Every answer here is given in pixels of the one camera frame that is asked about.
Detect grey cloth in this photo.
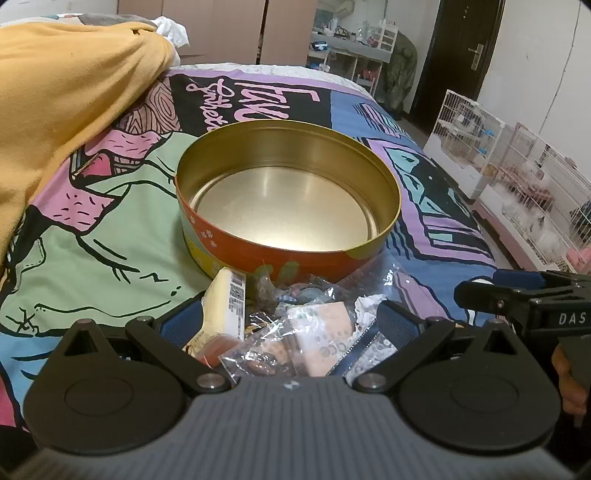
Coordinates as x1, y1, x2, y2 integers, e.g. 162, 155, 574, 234
0, 11, 158, 29

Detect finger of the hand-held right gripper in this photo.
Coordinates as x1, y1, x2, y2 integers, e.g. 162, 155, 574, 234
492, 271, 546, 289
455, 278, 532, 324

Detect round orange metal tin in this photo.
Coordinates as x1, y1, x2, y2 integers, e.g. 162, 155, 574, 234
174, 119, 402, 283

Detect pale yellow packet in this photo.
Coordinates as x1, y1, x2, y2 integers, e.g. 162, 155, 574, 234
184, 267, 249, 357

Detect cluttered grey desk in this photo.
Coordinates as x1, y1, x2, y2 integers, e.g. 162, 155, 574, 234
306, 28, 399, 95

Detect white drawer organizer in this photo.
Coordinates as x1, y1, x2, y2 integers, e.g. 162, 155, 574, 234
367, 21, 399, 54

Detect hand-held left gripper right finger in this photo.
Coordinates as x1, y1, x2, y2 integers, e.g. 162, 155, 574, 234
353, 300, 525, 393

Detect pink and white pet pen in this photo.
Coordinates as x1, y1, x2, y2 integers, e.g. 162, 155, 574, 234
479, 121, 591, 274

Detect person's right hand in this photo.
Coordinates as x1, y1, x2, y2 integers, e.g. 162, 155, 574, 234
551, 344, 583, 416

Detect green jacket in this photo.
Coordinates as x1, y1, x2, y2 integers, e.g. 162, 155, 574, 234
382, 32, 419, 117

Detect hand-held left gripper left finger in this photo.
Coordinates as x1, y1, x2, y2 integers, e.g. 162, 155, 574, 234
65, 298, 232, 394

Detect white wire pet cage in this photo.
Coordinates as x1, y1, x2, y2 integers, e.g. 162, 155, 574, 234
424, 89, 509, 200

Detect dark door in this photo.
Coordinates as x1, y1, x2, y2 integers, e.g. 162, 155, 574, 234
411, 0, 507, 136

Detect clear bag of hair ties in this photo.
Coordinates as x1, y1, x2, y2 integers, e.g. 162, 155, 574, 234
331, 257, 409, 385

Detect small tissue pack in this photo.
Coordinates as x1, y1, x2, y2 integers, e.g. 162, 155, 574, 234
285, 300, 357, 378

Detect checkered beige packet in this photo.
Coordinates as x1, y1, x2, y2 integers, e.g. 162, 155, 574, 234
217, 330, 302, 380

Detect yellow fleece blanket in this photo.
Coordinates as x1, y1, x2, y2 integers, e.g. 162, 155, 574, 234
0, 21, 180, 273

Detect clear bag of hair accessories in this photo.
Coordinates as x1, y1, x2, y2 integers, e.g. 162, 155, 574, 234
247, 261, 334, 308

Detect white cloth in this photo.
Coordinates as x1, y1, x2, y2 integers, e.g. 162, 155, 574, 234
154, 16, 191, 65

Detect beige wardrobe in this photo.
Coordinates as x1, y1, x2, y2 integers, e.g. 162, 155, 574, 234
117, 0, 320, 66

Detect small orange packet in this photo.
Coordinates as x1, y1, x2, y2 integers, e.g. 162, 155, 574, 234
200, 335, 244, 368

